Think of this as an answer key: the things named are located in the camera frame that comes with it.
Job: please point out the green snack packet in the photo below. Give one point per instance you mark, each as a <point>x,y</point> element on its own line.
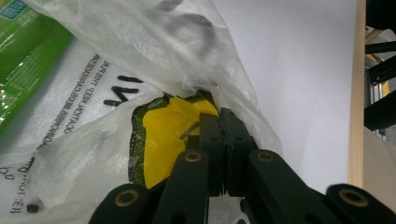
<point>25,56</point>

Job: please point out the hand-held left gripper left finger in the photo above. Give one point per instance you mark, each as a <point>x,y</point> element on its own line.
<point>214,155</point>

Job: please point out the black metal frame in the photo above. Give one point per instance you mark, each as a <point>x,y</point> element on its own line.
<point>379,112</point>

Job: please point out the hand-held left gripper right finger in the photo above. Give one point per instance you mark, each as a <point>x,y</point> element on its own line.
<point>236,155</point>

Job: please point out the clear printed plastic bag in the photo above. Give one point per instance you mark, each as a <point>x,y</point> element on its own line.
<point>93,140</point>

